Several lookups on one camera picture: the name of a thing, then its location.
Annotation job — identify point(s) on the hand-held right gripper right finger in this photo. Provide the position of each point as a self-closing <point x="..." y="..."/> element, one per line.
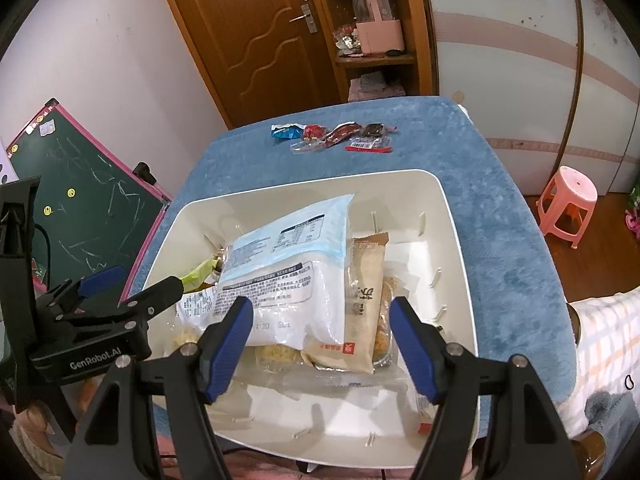
<point x="415" y="350"/>

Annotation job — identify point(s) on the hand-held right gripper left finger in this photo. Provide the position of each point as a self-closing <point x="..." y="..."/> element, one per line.
<point x="227" y="340"/>

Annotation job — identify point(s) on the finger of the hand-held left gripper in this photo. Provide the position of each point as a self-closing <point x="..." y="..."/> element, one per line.
<point x="160" y="292"/>
<point x="102" y="280"/>

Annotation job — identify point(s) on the brown cracker packet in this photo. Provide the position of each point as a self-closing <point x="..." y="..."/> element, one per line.
<point x="362" y="280"/>

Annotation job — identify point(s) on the white plastic bin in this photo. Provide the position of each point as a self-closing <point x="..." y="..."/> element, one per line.
<point x="430" y="260"/>

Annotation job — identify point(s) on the large white blue bag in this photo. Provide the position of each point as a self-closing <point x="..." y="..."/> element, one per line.
<point x="300" y="270"/>

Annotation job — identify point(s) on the person's left forearm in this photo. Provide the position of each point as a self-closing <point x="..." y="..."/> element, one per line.
<point x="35" y="457"/>

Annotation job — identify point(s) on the person's left hand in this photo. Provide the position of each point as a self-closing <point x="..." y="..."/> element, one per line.
<point x="32" y="420"/>

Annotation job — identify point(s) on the orange brown pastry packet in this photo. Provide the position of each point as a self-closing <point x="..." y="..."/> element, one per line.
<point x="384" y="320"/>

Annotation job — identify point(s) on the green snack packet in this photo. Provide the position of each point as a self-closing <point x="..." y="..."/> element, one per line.
<point x="200" y="274"/>

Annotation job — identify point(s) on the clear bag of white puffs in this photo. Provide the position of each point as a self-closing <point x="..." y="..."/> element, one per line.
<point x="280" y="357"/>

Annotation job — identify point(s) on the black easel knob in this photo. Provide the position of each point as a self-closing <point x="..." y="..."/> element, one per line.
<point x="144" y="172"/>

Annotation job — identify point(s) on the blue plush blanket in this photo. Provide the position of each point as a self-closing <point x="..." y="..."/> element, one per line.
<point x="500" y="240"/>

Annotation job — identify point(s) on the brown rounded object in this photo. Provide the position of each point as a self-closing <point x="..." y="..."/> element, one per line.
<point x="589" y="455"/>

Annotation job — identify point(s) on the small blue snack packet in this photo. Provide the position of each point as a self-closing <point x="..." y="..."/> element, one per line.
<point x="287" y="133"/>

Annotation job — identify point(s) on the pink plastic stool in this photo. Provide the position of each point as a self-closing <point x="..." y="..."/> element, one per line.
<point x="570" y="200"/>

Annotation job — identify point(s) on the dark snack packet red strip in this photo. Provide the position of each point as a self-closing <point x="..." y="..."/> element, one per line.
<point x="372" y="134"/>

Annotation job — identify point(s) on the small red snack packet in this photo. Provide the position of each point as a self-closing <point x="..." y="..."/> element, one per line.
<point x="314" y="132"/>

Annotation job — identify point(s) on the pink green toy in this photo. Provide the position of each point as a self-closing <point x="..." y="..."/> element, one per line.
<point x="634" y="210"/>

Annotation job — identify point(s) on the folded clothes pile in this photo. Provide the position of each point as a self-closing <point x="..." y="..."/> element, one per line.
<point x="375" y="87"/>

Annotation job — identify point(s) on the brown wooden door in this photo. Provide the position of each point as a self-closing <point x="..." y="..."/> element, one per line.
<point x="240" y="35"/>

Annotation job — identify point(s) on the pale wardrobe pink stripes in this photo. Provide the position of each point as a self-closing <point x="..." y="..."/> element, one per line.
<point x="525" y="85"/>

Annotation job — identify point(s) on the shiny wrappers pile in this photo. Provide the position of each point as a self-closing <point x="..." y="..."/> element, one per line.
<point x="347" y="40"/>

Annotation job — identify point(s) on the pink container clear dome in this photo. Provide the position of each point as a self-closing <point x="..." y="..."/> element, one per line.
<point x="380" y="30"/>

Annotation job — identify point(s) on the brown wooden shelf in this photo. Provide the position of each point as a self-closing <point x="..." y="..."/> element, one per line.
<point x="415" y="20"/>

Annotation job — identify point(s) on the green chalkboard pink frame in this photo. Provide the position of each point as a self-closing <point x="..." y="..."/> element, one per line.
<point x="90" y="185"/>

